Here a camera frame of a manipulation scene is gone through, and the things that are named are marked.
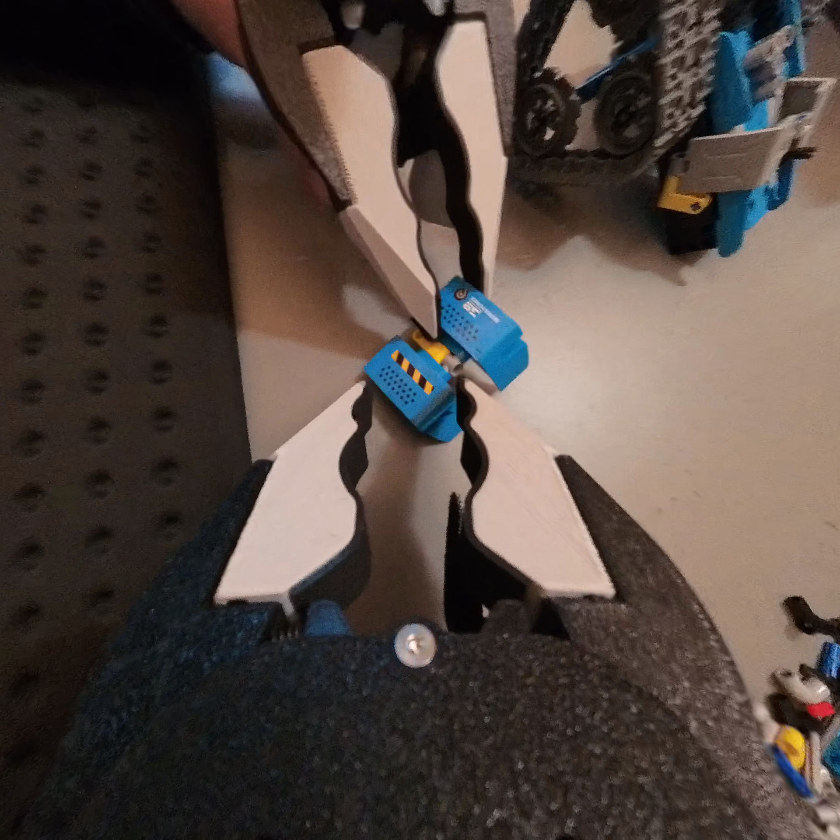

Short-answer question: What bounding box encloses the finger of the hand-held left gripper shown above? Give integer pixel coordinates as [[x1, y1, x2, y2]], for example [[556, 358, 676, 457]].
[[302, 45, 439, 337], [430, 20, 508, 293]]

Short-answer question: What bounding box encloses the blue grey tracked toy robot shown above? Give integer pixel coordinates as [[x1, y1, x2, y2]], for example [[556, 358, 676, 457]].
[[512, 0, 821, 258]]

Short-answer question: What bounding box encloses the person's left hand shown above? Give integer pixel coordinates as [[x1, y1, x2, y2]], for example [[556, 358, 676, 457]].
[[172, 0, 249, 67]]

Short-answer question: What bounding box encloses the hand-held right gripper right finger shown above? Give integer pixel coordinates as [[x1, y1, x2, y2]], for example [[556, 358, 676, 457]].
[[445, 379, 616, 631]]

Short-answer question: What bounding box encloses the black dimpled mat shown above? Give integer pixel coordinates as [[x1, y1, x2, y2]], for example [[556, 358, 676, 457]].
[[0, 66, 257, 840]]

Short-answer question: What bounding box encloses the blue panel brick assembly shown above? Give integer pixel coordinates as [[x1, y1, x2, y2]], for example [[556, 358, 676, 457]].
[[364, 276, 530, 442]]

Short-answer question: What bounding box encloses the pile of small brick parts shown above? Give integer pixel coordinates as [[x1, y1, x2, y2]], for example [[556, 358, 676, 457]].
[[755, 594, 840, 815]]

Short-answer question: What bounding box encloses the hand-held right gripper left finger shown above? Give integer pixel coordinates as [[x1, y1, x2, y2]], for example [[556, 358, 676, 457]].
[[215, 382, 372, 616]]

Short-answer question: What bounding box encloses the light grey desk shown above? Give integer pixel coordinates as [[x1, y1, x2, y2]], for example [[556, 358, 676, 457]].
[[217, 0, 840, 815]]

